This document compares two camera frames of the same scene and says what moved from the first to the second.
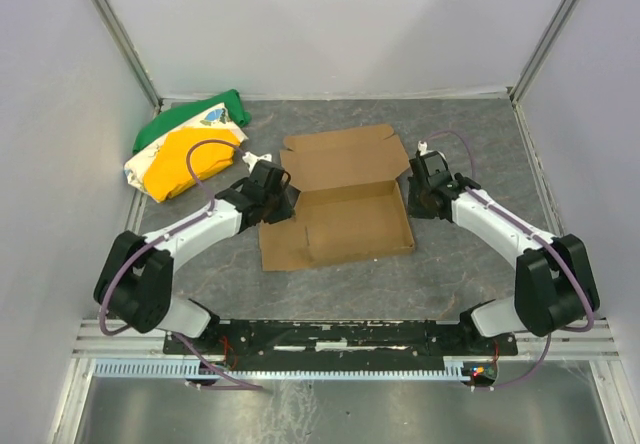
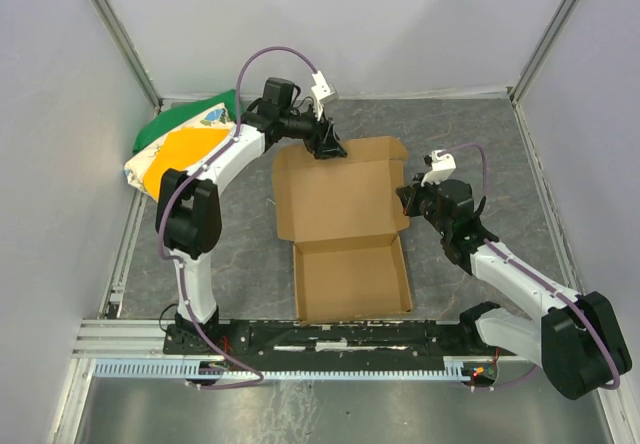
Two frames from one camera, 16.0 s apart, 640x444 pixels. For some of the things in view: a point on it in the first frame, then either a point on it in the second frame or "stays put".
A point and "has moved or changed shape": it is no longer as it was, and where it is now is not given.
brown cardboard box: x=348 y=204 has moved or changed shape
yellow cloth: x=166 y=174 stays put
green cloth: x=229 y=98 stays put
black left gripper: x=279 y=204 to x=320 y=134
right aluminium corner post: x=550 y=33 stays put
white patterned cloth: x=220 y=118 stays put
